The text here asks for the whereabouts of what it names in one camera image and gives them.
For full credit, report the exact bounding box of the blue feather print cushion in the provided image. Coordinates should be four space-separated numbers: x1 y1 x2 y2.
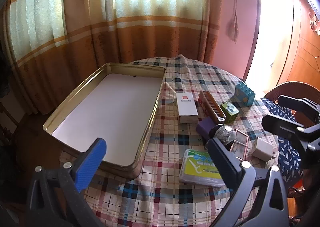
261 98 304 182

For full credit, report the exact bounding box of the teal toy block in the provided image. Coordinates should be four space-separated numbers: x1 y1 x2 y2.
230 83 256 108

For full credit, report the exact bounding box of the brown wicker chair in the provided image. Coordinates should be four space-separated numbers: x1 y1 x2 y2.
264 82 320 103

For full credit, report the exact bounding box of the black bristle brush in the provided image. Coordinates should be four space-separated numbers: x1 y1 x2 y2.
209 124 237 151

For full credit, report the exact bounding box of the clear floss pick box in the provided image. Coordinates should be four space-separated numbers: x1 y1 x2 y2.
179 149 225 187

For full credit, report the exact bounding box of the brown wooden comb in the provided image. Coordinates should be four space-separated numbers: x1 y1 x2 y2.
199 91 226 124

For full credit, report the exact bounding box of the wooden wardrobe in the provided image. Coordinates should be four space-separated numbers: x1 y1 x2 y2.
277 0 320 93

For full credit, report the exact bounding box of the gold tin box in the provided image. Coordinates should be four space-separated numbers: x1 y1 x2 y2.
42 62 166 180

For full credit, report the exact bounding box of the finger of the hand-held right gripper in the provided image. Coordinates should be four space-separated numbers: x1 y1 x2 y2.
277 95 320 119
262 114 308 140

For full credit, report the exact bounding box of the white paper liner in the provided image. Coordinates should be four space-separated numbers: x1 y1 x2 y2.
51 74 163 166

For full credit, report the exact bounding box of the pink compact mirror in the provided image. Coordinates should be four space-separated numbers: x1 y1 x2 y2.
229 128 250 160

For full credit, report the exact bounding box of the wall sticker decoration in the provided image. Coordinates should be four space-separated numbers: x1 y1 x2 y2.
309 7 320 35

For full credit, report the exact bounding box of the white charger adapter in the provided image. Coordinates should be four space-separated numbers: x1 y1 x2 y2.
251 137 278 162

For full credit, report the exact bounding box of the hanging tassel ornament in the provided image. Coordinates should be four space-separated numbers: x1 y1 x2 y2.
226 0 240 43

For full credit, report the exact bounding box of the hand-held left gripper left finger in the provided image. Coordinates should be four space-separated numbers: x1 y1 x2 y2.
26 138 107 227

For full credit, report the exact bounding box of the green toy block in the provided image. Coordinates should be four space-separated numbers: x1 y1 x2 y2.
220 102 240 125

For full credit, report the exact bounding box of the white box with red seal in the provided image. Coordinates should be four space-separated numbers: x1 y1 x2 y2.
176 92 199 124

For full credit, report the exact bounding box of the purple block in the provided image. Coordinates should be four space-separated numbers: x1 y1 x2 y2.
196 117 215 140

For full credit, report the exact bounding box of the orange and cream curtain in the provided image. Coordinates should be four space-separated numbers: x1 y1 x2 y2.
0 0 225 115

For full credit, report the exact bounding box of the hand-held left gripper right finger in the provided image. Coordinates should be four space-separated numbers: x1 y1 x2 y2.
207 137 290 227

